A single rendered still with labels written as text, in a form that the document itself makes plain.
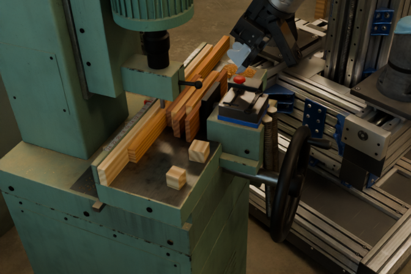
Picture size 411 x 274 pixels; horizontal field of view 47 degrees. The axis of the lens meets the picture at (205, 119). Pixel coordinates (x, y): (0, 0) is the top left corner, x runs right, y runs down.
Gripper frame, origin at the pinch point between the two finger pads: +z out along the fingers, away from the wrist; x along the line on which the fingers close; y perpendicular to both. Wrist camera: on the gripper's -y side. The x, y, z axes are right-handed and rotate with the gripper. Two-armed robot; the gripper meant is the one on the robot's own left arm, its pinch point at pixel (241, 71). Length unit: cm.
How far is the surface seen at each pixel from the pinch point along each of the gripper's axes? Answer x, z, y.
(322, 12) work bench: -260, 98, -27
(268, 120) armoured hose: 7.0, 1.7, -11.7
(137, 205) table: 33.6, 20.8, 1.1
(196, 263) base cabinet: 28.1, 34.4, -18.7
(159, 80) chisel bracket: 12.1, 7.0, 14.1
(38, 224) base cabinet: 31, 61, 20
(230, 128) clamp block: 10.6, 7.5, -5.6
